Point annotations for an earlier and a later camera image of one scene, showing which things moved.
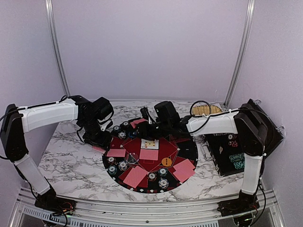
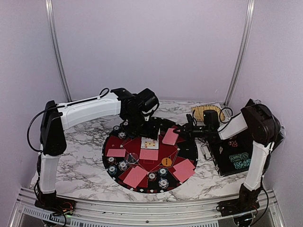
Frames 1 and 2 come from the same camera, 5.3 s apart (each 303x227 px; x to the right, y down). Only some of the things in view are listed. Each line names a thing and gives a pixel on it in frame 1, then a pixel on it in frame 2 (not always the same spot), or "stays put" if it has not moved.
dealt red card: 136,177 stays put
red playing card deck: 98,149 -> 170,137
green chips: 163,171 stays put
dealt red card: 135,177 stays put
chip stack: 152,176 stays put
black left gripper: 103,141 -> 147,132
